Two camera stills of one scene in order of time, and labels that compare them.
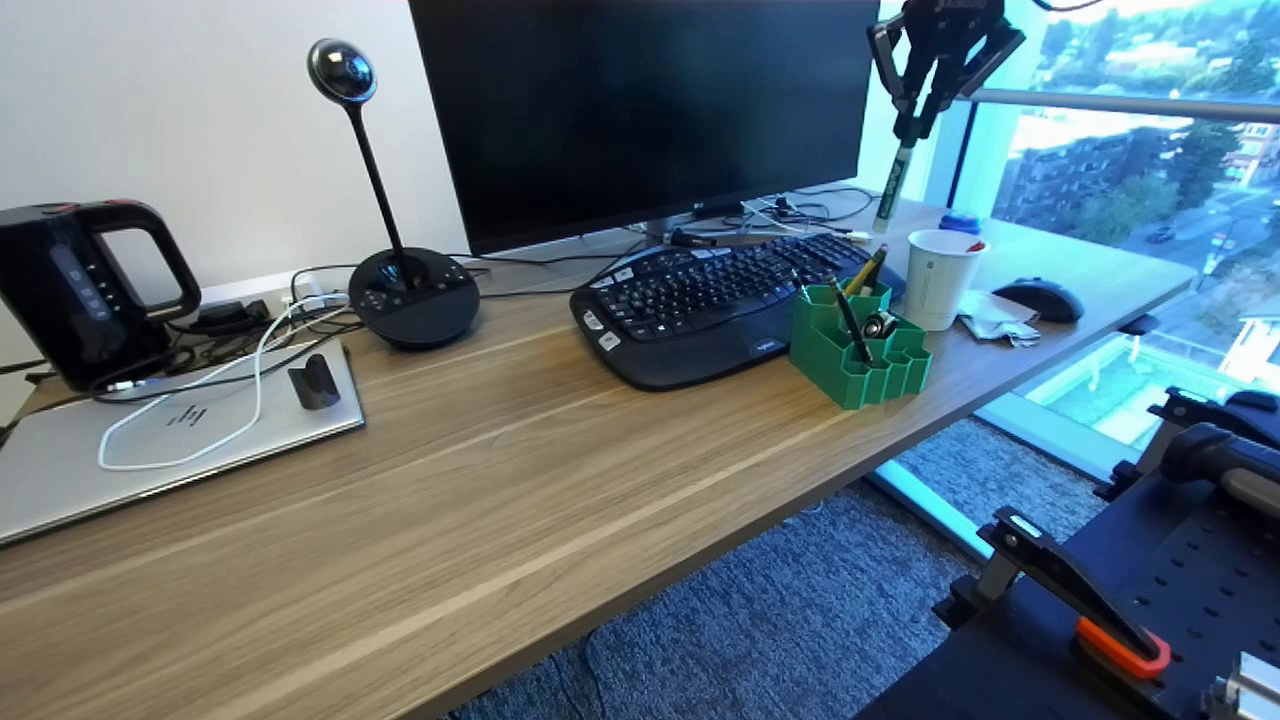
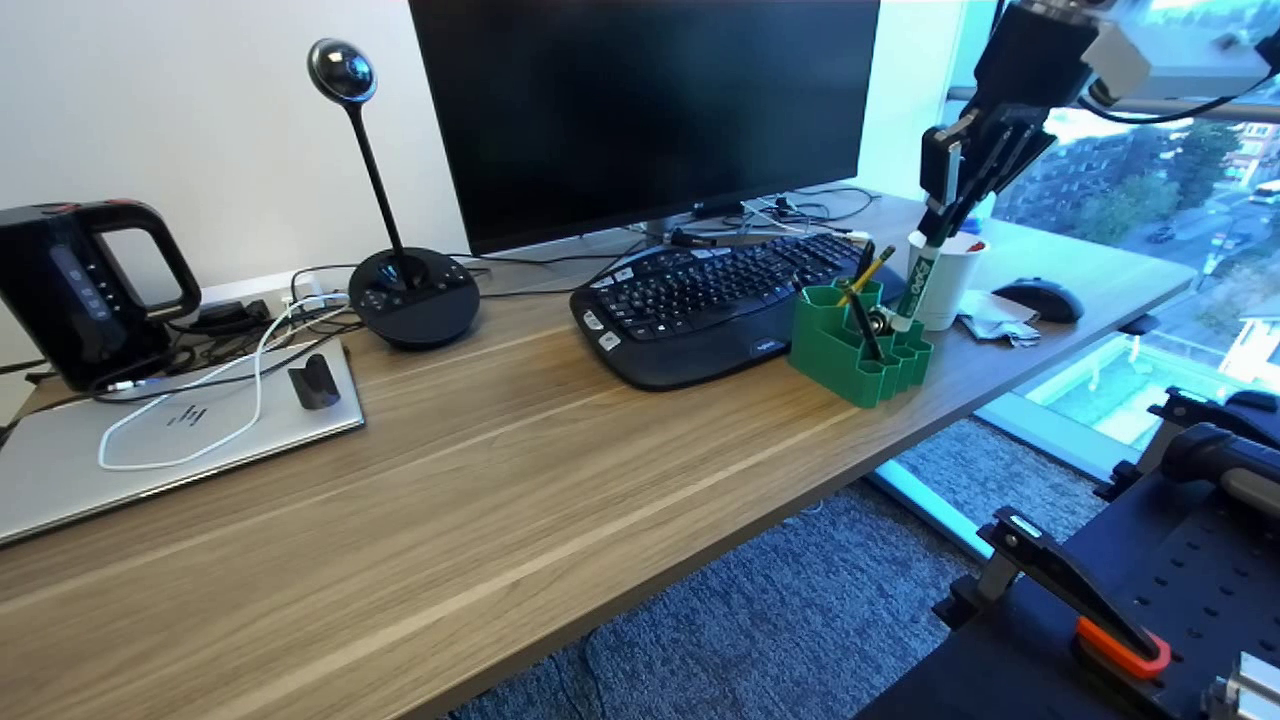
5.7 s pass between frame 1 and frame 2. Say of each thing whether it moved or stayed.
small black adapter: stayed
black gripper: moved
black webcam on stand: stayed
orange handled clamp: stayed
